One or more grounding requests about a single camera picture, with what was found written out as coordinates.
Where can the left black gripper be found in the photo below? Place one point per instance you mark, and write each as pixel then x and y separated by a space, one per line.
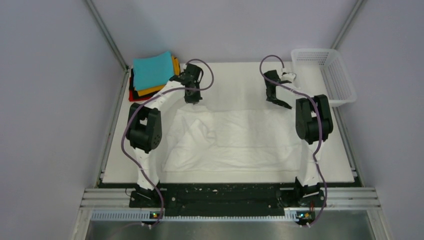
pixel 194 99

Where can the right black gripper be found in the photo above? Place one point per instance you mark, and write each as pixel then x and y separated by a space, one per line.
pixel 281 103

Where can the white t shirt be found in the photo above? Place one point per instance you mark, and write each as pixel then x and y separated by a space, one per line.
pixel 250 140

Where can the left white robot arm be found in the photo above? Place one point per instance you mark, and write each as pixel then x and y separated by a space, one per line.
pixel 144 129

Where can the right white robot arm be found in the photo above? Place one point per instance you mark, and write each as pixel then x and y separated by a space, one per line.
pixel 313 125

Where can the folded cyan t shirt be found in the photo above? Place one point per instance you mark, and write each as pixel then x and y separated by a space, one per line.
pixel 152 69

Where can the white plastic basket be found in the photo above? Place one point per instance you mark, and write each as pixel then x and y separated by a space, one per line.
pixel 323 71

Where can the folded black t shirt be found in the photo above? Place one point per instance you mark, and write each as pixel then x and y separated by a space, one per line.
pixel 144 91

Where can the folded red t shirt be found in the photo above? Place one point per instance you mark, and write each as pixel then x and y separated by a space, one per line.
pixel 133 96

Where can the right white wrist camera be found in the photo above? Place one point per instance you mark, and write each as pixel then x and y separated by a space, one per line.
pixel 287 77

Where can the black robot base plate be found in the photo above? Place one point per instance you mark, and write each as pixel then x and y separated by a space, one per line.
pixel 226 199

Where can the aluminium frame rail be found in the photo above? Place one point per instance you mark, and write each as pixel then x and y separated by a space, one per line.
pixel 338 198

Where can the white slotted cable duct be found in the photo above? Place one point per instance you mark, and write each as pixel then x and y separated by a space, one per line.
pixel 138 215

